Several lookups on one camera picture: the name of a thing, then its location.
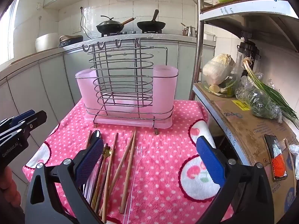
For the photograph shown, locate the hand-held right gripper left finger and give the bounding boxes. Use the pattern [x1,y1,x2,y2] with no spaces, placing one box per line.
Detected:
[24,139,104,224]

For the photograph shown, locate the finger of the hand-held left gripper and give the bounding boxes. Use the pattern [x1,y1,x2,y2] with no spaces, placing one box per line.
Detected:
[14,110,47,134]
[0,109,36,129]

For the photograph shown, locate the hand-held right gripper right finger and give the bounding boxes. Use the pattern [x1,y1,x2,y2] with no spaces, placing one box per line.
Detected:
[196,136,274,224]

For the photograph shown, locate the metal wire utensil rack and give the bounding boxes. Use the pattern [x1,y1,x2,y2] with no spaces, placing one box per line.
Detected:
[82,38,174,136]

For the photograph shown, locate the person's left hand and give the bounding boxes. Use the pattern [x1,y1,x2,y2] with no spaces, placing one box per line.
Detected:
[0,166,22,206]

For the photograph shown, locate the gold flower-top spoon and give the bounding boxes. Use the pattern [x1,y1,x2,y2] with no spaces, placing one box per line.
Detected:
[91,145,111,211]

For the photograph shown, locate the large cardboard shelf liner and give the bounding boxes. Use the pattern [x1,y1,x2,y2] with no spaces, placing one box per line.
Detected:
[195,84,299,224]

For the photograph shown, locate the grey kitchen base cabinets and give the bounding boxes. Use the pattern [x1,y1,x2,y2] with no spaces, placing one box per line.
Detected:
[0,34,216,168]

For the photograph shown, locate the pink polka-dot towel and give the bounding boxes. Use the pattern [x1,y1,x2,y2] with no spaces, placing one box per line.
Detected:
[23,99,234,224]

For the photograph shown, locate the bundle of chopsticks and spoons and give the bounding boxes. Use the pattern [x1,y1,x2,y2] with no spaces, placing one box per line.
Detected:
[82,140,141,224]

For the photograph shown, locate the smartphone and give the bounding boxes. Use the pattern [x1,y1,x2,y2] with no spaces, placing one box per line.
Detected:
[264,134,288,181]

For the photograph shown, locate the clear glass bowl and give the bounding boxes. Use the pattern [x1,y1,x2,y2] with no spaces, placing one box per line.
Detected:
[202,75,237,98]

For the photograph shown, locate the bag of green vegetables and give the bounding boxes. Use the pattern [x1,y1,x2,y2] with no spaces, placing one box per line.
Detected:
[236,75,283,123]

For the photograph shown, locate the white round pot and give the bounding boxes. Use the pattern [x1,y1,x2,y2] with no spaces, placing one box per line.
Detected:
[35,33,59,53]

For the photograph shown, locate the dark pot with brown lid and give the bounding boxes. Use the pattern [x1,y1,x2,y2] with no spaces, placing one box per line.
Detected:
[58,35,84,48]

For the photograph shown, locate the white plastic bag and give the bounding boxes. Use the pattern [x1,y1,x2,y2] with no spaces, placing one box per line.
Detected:
[288,144,299,180]

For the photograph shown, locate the window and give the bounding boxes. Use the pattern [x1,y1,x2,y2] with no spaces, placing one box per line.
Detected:
[0,0,24,63]

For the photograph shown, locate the napa cabbage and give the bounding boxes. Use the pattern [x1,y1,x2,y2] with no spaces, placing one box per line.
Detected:
[203,53,236,85]

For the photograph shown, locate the green onions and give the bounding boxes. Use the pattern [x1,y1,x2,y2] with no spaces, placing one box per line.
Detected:
[243,57,299,129]

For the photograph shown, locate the steel shelf rack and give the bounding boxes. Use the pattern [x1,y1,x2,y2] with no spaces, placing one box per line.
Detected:
[189,0,299,224]

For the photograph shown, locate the clear splash guard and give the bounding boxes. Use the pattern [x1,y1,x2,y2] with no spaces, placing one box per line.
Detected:
[83,6,101,39]

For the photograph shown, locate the black wok with lid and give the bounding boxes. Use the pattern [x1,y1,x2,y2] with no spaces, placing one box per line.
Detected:
[96,15,136,34]

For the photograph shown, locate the black blender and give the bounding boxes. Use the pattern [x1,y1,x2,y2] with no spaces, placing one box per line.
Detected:
[236,41,261,75]

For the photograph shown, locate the gas stove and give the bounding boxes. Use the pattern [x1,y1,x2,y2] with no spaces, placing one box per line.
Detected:
[101,30,164,37]

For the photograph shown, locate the steel kettle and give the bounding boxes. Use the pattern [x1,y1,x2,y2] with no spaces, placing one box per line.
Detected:
[181,23,197,37]

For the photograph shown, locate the black frying pan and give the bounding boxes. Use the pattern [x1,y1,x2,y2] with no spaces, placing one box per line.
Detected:
[137,9,166,32]

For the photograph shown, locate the black power cable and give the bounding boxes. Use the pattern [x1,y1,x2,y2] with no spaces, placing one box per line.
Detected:
[80,7,92,39]

